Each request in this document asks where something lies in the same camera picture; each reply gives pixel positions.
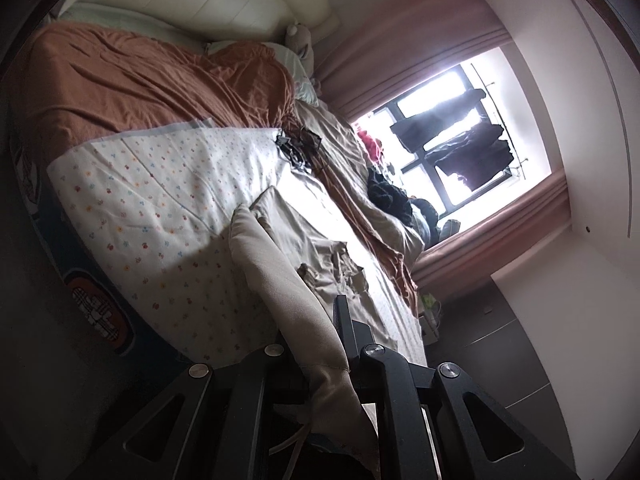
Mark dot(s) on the light green pillow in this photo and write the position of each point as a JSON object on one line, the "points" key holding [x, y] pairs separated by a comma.
{"points": [[306, 87]]}

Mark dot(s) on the pink curtain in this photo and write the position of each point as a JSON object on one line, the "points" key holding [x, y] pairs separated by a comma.
{"points": [[400, 50], [500, 230]]}

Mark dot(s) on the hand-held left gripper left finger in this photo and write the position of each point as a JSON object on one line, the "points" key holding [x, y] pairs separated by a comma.
{"points": [[270, 367]]}

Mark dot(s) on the long dark hanging jacket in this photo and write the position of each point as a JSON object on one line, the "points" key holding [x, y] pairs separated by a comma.
{"points": [[435, 127]]}

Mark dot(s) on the white floral bed sheet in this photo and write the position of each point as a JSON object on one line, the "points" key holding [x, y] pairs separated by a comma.
{"points": [[150, 210]]}

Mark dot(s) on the green tissue pack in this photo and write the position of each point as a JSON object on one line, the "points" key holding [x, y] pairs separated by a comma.
{"points": [[428, 302]]}

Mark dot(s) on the grey pillow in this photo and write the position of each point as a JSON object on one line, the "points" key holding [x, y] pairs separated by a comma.
{"points": [[450, 230]]}

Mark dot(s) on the beige jacket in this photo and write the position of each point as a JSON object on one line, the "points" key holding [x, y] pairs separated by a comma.
{"points": [[300, 260]]}

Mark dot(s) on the grey plush toy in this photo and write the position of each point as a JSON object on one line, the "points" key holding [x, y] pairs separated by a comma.
{"points": [[300, 40]]}

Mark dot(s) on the small black cloth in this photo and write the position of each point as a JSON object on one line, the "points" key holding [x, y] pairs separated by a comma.
{"points": [[425, 217]]}

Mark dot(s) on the white nightstand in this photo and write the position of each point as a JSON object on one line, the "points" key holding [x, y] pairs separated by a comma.
{"points": [[430, 327]]}

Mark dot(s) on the black garment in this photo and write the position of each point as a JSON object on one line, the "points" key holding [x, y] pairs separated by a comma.
{"points": [[387, 195]]}

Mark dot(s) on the pink red cloth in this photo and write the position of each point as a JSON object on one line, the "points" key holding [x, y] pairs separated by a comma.
{"points": [[370, 145]]}

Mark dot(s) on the thin clothes rod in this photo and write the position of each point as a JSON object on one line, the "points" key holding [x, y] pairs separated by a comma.
{"points": [[492, 105]]}

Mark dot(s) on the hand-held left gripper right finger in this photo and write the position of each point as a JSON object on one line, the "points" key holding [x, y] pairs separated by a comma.
{"points": [[345, 330]]}

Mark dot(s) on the dark hanging garment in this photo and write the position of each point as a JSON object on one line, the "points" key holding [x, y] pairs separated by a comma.
{"points": [[485, 172], [465, 152]]}

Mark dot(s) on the brown blanket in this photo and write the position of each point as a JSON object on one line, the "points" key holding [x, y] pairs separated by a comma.
{"points": [[150, 75]]}

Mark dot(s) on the dark framed window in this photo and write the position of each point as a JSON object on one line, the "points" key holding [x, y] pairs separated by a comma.
{"points": [[425, 100]]}

